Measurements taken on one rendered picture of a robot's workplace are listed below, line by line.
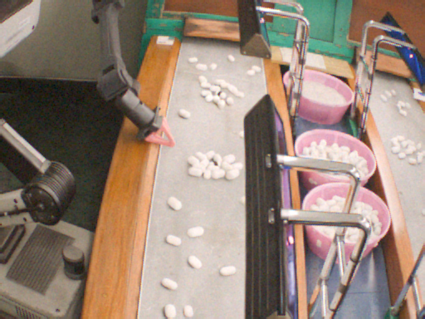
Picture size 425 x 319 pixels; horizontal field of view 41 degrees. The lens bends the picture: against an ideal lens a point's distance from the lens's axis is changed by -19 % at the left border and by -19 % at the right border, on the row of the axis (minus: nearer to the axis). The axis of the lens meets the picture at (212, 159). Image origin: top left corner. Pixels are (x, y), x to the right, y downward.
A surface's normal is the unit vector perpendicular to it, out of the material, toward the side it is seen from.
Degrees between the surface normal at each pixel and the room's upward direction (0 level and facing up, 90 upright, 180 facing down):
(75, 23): 90
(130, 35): 90
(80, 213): 0
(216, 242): 0
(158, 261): 0
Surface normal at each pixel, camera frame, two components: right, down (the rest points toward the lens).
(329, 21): -0.03, 0.53
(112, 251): 0.12, -0.84
